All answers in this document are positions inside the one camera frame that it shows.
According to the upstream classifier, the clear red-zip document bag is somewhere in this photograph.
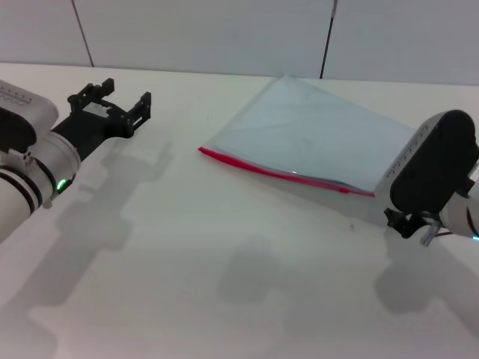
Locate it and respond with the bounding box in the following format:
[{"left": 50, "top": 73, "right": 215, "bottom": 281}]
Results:
[{"left": 197, "top": 73, "right": 416, "bottom": 199}]

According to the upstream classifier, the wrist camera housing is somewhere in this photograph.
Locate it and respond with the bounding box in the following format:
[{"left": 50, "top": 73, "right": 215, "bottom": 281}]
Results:
[
  {"left": 0, "top": 79, "right": 61, "bottom": 153},
  {"left": 373, "top": 109, "right": 479, "bottom": 225}
]

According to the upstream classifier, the left wrist camera housing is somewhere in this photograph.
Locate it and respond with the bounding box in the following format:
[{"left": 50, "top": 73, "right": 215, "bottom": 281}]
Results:
[{"left": 0, "top": 79, "right": 61, "bottom": 153}]

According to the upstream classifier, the right wrist camera housing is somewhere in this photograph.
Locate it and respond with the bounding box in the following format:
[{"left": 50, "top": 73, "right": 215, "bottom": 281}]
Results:
[{"left": 373, "top": 109, "right": 479, "bottom": 225}]

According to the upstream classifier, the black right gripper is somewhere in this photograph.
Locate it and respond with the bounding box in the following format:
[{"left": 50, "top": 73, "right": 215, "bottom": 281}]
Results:
[{"left": 384, "top": 208, "right": 441, "bottom": 240}]

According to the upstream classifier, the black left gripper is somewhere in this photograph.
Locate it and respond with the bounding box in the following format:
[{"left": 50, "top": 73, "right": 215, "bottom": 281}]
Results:
[{"left": 49, "top": 77, "right": 153, "bottom": 162}]

